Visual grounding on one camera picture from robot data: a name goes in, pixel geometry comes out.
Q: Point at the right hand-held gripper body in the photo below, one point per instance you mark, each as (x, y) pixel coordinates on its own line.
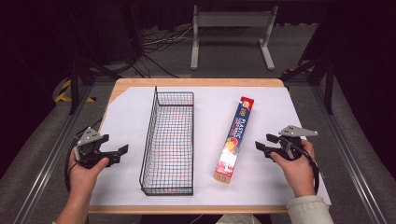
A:
(294, 132)

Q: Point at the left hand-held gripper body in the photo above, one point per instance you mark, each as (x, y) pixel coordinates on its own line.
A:
(88, 137)

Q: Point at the person's left hand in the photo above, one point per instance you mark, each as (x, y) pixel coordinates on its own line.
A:
(82, 179)

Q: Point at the person's right hand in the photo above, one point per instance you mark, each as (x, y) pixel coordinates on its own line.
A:
(299, 174)

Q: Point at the long plastic wrap box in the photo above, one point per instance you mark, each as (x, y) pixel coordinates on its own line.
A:
(235, 137)

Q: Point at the yellow and black tape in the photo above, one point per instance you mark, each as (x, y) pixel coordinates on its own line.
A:
(62, 93)

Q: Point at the black metal stand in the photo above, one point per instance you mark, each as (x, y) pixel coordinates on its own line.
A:
(328, 90)
(73, 87)

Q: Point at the white paper sheet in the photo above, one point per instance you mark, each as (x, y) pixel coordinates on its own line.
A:
(205, 124)

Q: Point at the person's light clothing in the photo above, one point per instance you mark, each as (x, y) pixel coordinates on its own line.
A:
(238, 219)

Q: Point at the white metal stand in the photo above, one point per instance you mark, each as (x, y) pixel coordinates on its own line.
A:
(233, 19)

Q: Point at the aluminium rail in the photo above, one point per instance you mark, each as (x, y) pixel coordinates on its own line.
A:
(46, 161)
(348, 155)

